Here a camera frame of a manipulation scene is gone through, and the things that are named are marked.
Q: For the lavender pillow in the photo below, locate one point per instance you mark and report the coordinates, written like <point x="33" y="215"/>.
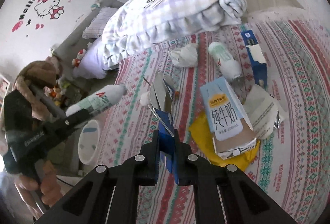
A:
<point x="92" y="65"/>

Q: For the torn blue milk carton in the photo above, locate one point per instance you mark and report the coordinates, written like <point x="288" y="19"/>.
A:
<point x="161" y="96"/>

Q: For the plaid folded blanket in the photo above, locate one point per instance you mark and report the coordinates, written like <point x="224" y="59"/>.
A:
<point x="139" y="24"/>

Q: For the grey bed headboard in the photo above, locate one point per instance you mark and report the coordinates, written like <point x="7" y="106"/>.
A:
<point x="70" y="47"/>

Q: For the patterned red green bedsheet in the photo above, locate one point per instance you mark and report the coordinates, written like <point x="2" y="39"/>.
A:
<point x="285" y="65"/>

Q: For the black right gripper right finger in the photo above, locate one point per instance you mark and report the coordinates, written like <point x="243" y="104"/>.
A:
<point x="211" y="184"/>

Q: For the bedside shelf with toys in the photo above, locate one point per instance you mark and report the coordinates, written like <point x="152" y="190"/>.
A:
<point x="65" y="93"/>

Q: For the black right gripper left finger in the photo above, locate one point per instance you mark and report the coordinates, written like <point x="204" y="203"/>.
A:
<point x="122" y="183"/>

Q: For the orange white peel scrap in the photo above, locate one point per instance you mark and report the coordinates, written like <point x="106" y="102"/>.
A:
<point x="176" y="94"/>

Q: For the checkered small pillow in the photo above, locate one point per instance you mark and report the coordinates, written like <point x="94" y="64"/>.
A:
<point x="96" y="27"/>

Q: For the hello kitty wall sticker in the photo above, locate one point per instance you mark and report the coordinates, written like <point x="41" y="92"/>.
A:
<point x="50" y="9"/>

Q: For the small white cotton ball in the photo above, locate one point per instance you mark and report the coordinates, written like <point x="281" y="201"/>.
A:
<point x="144" y="99"/>

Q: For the red white plush toy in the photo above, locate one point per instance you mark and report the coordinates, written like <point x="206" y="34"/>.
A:
<point x="77" y="60"/>

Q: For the dark blue carton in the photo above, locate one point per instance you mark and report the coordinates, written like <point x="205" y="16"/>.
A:
<point x="256" y="56"/>

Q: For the yellow plastic bag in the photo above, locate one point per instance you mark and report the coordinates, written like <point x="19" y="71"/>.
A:
<point x="227" y="159"/>

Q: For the white green yogurt bottle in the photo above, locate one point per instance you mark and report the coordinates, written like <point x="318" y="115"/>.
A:
<point x="99" y="101"/>

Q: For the person's left hand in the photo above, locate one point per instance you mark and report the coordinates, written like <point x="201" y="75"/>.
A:
<point x="50" y="189"/>

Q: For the white crumpled paper wrapper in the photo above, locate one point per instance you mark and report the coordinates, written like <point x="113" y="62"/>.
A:
<point x="264" y="112"/>

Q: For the crumpled white tissue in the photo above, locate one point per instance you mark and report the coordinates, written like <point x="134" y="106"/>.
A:
<point x="185" y="57"/>

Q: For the light blue milk carton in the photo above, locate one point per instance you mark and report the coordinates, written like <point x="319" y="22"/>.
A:
<point x="231" y="130"/>

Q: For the white trash bin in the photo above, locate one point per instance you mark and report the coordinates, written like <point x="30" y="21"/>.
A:
<point x="88" y="142"/>

